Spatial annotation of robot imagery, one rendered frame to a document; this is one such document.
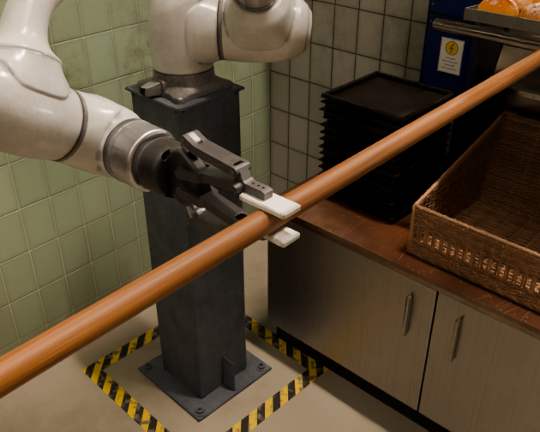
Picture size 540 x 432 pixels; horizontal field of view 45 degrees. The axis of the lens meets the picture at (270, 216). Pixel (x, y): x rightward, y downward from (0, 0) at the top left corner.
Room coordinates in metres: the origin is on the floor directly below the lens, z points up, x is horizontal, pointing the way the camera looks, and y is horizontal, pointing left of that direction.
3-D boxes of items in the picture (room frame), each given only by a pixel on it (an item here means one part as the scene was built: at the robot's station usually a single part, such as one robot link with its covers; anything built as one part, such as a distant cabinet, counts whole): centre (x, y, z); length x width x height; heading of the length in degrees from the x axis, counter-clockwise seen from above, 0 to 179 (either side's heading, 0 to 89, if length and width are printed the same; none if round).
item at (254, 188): (0.66, 0.02, 1.23); 0.05 x 0.01 x 0.03; 48
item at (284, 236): (0.65, 0.00, 1.17); 0.07 x 0.03 x 0.01; 48
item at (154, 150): (0.75, 0.12, 1.19); 0.09 x 0.07 x 0.08; 48
